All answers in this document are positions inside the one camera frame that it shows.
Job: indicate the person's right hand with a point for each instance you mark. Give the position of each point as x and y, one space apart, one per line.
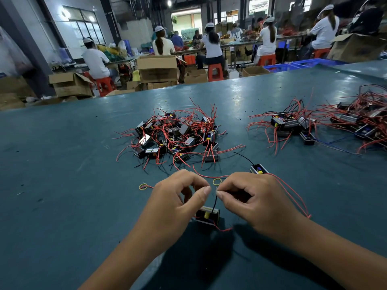
263 205

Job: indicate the person's left hand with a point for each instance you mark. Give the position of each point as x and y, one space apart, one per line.
172 211

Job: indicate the person's right forearm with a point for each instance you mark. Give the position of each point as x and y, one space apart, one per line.
344 259

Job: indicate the yellow rubber band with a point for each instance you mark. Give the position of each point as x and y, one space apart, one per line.
213 181
140 186

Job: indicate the shallow cardboard box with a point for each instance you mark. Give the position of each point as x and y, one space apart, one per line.
256 71

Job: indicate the low cardboard box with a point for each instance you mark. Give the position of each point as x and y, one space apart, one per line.
196 76

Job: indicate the blue plastic crate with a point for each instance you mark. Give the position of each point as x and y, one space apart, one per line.
282 67
317 62

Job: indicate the large closed cardboard box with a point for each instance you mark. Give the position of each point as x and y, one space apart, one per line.
158 68

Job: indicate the open cardboard box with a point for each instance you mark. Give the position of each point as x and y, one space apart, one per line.
71 84

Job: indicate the tilted cardboard box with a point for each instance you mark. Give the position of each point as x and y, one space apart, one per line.
357 48

